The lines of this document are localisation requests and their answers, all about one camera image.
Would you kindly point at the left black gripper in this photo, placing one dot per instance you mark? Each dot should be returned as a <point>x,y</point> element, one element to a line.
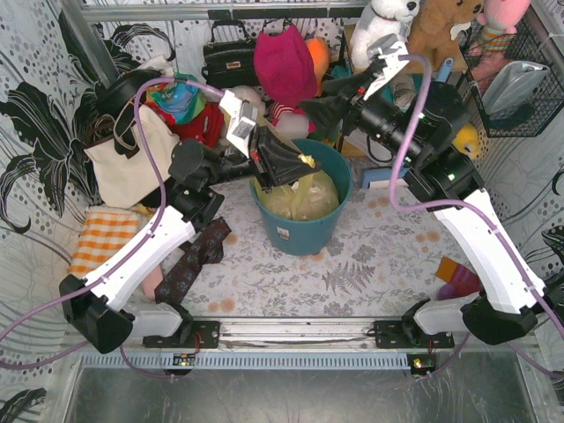
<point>257,155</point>

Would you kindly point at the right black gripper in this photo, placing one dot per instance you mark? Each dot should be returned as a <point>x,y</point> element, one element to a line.
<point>352,107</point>

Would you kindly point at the yellow trash bag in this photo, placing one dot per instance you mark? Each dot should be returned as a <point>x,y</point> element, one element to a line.
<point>311,197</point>

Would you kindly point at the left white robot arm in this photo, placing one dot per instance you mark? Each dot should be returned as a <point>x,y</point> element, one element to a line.
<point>95,304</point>

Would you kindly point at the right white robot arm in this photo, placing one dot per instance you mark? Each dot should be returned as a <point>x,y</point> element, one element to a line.
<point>448,185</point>

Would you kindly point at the teal trash bin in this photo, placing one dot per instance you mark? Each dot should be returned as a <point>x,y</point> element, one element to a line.
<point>309,237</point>

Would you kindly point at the cream tote bag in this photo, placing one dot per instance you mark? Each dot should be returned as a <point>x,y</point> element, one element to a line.
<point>124,181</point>

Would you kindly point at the pink white plush doll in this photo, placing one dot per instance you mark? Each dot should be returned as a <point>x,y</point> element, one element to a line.
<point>291,122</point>

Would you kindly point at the orange plush toy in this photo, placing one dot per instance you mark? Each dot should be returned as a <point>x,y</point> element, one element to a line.
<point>320,55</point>

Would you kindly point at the magenta knit hat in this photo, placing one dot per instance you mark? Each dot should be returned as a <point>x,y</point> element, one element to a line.
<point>284,67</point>

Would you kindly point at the white fluffy plush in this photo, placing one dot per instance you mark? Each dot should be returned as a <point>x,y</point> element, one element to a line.
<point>250,94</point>

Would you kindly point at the red cloth in basket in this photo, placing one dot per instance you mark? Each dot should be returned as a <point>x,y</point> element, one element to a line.
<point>205,128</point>

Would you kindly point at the dark patterned necktie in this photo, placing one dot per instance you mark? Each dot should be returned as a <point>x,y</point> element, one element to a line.
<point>207,248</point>

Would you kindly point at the white plush dog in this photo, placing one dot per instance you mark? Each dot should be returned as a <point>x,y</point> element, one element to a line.
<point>379,19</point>

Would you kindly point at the colourful striped cloth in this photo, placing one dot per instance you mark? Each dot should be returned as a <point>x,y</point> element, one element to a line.
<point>175,103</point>

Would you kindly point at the black leather handbag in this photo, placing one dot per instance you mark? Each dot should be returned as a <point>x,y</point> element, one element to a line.
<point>231,63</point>

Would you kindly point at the brown teddy bear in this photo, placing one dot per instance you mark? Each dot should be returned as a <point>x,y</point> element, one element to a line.
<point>435,30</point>

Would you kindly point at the wooden shelf rack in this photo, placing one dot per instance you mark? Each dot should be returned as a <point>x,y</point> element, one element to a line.
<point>455,65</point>

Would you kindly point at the yellow plush duck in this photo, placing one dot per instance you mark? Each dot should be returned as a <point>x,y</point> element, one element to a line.
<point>466,141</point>

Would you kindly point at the black round hat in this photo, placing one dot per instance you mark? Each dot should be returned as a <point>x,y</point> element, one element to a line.
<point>112,99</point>

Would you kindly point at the pink cloth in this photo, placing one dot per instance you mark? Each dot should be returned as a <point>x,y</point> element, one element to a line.
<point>152,281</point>

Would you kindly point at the orange checked towel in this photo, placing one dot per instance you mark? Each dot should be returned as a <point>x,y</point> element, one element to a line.
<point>105,231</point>

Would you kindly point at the silver foil pouch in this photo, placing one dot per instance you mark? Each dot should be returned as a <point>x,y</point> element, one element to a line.
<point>513,85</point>

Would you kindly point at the pink plush toy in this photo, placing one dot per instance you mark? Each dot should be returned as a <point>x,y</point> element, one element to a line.
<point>498,23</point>

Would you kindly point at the purple orange sock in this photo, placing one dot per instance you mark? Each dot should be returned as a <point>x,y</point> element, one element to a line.
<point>458,280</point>

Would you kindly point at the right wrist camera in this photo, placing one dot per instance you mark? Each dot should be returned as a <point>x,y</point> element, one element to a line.
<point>385,63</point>

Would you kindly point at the black wire basket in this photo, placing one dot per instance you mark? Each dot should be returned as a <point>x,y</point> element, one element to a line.
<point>530,118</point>

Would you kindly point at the metal base rail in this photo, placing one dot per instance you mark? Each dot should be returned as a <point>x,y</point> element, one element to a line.
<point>252,343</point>

